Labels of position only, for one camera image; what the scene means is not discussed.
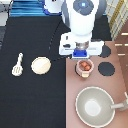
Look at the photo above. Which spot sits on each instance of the cream round plate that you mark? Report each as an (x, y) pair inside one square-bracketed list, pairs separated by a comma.
[(41, 65)]

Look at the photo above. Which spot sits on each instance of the cream slotted spatula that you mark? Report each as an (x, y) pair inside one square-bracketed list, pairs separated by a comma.
[(17, 69)]

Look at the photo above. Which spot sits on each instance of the black burner top right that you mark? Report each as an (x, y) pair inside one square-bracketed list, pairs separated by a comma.
[(106, 51)]

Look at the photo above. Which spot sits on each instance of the black table mat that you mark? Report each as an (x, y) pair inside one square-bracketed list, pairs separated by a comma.
[(31, 100)]

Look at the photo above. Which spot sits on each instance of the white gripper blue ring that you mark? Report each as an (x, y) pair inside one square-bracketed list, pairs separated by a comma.
[(78, 46)]

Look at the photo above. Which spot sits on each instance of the pink pot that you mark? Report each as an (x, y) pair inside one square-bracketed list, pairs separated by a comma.
[(84, 68)]

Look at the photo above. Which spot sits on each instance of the brown stove top board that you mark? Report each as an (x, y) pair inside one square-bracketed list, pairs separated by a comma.
[(114, 84)]

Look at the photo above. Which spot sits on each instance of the black burner bottom right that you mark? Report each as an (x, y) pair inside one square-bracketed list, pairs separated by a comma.
[(106, 69)]

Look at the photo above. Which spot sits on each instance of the black burner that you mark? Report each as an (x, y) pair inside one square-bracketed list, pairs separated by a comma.
[(106, 51), (106, 69)]

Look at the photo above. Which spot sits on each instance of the grey frying pan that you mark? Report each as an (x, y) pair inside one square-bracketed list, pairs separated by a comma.
[(96, 108)]

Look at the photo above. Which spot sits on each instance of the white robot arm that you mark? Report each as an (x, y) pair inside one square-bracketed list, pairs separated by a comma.
[(79, 16)]

